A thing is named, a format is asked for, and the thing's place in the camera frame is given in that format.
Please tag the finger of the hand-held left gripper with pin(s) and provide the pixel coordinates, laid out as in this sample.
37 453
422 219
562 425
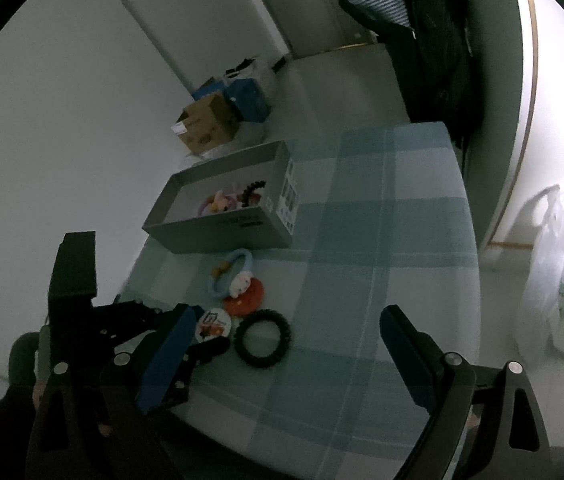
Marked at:
132 316

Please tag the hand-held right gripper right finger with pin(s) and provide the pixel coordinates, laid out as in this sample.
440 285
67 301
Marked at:
407 355

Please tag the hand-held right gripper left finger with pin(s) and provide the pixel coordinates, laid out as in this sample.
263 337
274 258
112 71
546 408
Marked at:
167 360

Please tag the round white badge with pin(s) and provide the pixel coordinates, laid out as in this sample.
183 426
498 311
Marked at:
213 326

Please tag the grey cardboard storage box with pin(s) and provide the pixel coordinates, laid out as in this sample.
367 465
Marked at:
232 230

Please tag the yellow pink duck hair clip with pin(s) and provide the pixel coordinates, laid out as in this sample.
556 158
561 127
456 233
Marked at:
219 200

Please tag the orange round disc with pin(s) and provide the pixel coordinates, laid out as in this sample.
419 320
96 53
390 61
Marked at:
247 300

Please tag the white plush hair clip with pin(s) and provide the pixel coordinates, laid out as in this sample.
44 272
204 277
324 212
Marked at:
241 284

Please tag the green checked tablecloth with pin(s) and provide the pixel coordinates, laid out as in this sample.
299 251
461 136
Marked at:
352 260

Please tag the translucent white shopping bag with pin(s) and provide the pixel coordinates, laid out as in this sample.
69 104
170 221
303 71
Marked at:
557 285

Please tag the brown cardboard box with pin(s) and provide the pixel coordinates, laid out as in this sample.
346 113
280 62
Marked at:
207 122

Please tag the white plastic bag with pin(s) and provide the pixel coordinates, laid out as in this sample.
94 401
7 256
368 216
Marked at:
254 132

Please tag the flat blue box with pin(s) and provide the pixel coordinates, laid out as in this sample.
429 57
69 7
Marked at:
209 87

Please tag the tall blue box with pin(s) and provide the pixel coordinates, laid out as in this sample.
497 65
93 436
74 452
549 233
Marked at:
248 100

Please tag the black jacket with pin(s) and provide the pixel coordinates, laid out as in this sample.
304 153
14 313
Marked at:
432 50

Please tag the grey door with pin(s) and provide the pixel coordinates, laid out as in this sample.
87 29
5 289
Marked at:
307 0

